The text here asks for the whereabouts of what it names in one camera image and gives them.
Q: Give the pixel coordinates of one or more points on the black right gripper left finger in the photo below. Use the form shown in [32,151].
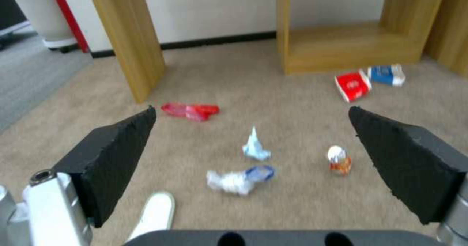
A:
[109,158]

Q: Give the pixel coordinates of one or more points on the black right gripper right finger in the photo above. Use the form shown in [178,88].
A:
[409,163]

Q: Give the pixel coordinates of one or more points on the white cylindrical bin on wheels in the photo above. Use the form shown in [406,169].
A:
[47,13]

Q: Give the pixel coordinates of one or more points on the orange and white crumpled cup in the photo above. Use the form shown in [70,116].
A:
[339,160]

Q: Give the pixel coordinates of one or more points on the white rounded robot part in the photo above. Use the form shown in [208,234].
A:
[153,215]

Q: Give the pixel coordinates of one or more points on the blue paper carton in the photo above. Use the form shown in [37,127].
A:
[386,75]

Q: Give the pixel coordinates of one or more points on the red crumpled plastic wrapper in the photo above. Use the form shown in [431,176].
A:
[190,110]

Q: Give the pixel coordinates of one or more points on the red paper carton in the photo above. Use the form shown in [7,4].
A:
[352,85]

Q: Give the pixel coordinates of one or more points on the wooden desk leg panel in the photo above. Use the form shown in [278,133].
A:
[128,37]

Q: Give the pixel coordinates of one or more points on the white and blue crumpled wrapper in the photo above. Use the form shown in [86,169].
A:
[239,179]

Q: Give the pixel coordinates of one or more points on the wooden open cabinet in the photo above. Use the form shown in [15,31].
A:
[351,37]

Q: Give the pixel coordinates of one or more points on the pale blue crumpled paper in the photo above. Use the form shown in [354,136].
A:
[255,148]

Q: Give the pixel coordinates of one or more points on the red upright panel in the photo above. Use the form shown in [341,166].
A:
[69,15]

